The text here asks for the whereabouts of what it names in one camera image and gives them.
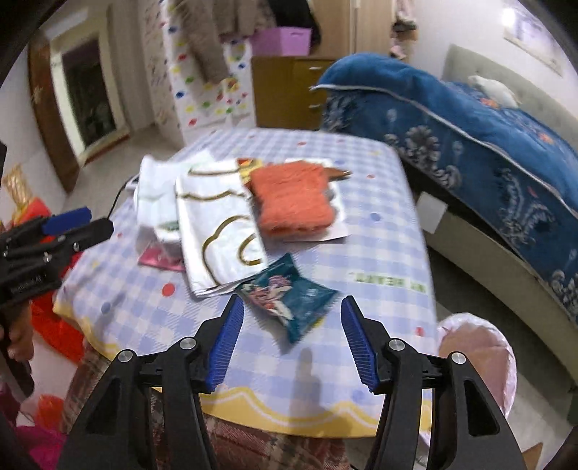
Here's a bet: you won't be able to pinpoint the polka dot white cabinet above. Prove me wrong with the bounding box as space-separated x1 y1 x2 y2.
137 0 258 146

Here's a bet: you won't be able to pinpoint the brown quilted jacket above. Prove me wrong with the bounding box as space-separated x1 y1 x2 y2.
174 0 277 84

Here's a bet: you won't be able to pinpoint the black hanging coat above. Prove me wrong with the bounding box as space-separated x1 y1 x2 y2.
268 0 322 46

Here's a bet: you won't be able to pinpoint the large wall picture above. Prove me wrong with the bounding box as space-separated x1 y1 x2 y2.
501 1 565 76

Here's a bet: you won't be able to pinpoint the white gold-trimmed bag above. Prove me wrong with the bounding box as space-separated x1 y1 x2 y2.
174 159 267 298

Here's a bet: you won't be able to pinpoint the hanging pink clothes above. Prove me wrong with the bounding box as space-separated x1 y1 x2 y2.
390 0 418 62

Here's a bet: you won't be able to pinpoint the person's left hand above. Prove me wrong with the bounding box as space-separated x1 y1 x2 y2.
1 303 34 362

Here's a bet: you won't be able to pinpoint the white paper sheet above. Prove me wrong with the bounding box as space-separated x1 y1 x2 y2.
281 158 349 243

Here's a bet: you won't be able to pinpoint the brown wooden door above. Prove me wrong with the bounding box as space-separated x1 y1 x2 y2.
27 31 80 194

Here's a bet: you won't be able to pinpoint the wooden wardrobe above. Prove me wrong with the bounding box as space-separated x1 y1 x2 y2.
309 0 396 59

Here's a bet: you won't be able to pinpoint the grey upholstered bed frame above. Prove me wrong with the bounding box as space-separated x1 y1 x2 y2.
405 43 578 363

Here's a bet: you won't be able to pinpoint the brown leather sheath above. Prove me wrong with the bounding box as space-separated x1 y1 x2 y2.
324 166 352 182

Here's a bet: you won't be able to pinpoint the teal snack packet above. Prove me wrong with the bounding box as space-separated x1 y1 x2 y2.
236 253 338 345

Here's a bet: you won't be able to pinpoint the brown wooden drawer cabinet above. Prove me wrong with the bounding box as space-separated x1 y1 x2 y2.
252 56 336 130

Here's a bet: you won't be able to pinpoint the checkered blue tablecloth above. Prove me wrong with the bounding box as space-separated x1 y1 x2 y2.
54 129 437 438

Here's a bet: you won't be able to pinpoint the black device cable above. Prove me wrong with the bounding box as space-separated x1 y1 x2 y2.
108 175 139 218

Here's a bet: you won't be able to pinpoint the blue floral bed blanket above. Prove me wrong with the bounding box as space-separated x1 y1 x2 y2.
309 51 578 324

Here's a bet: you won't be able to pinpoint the orange fuzzy cloth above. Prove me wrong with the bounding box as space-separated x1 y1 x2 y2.
250 161 327 238

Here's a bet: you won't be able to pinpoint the red plastic stool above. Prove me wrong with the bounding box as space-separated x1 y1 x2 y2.
0 198 91 435

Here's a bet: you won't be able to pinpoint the pink small wrapper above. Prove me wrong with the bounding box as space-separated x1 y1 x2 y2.
138 241 185 272

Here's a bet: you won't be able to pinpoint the pink trash bag bin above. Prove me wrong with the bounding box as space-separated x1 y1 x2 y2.
411 312 517 417

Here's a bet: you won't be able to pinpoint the plaid trousers leg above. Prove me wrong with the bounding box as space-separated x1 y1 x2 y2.
60 344 350 469

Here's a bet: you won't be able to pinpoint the purple storage box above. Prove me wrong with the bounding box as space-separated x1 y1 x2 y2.
251 26 311 57

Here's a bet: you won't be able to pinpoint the white pillow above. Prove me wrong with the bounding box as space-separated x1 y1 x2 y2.
467 76 520 109

